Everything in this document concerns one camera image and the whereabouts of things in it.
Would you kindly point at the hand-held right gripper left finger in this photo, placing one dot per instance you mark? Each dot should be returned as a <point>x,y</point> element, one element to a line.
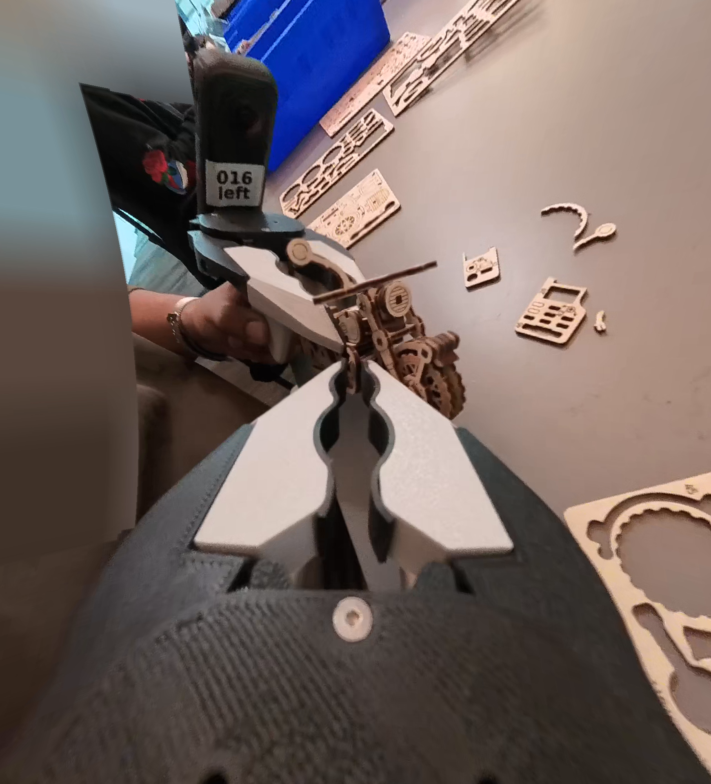
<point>257,490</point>

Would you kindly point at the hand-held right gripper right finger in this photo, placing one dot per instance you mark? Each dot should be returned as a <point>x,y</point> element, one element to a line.
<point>447,490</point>

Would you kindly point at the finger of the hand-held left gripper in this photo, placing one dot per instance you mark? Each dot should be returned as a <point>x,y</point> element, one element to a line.
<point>251,260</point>
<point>288,306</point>

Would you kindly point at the wooden motorcycle model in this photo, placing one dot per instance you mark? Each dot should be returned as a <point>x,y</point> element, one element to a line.
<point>404,343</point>

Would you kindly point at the person's left forearm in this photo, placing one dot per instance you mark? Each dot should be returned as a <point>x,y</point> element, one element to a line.
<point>147,312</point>

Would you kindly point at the grey desk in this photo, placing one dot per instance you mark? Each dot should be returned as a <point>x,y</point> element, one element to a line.
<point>576,398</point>

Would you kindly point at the person's left hand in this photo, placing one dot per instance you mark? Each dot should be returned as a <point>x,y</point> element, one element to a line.
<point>221,324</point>

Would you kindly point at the blue plastic bin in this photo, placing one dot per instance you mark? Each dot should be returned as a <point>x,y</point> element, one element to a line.
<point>319,73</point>

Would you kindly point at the engraved wooden puzzle sheet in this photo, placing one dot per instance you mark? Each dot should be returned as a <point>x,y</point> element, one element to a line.
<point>355,211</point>

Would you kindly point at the pale wooden puzzle sheet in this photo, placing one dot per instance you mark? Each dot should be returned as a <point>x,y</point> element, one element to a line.
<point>355,113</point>

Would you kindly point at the small cut-out wooden puzzle sheet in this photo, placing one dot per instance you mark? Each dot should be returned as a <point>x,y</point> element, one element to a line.
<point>380,125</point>

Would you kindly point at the wooden sheet with round cutouts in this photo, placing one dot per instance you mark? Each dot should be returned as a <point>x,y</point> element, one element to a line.
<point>594,520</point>

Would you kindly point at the long wooden puzzle sheet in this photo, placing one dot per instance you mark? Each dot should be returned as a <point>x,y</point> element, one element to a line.
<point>392,101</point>

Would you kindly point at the slotted wooden puzzle offcut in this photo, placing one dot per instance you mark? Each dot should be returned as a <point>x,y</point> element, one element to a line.
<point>545,335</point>

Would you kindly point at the notched wooden puzzle offcut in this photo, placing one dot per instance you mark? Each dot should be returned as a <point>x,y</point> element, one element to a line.
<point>481,279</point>

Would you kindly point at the tiny wooden bit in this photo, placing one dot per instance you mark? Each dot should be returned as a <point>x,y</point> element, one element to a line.
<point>601,321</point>

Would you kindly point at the curved toothed wooden piece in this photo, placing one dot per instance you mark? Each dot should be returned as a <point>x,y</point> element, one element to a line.
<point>582,223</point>

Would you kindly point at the round-headed wooden piece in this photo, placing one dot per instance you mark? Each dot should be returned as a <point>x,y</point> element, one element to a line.
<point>605,231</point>

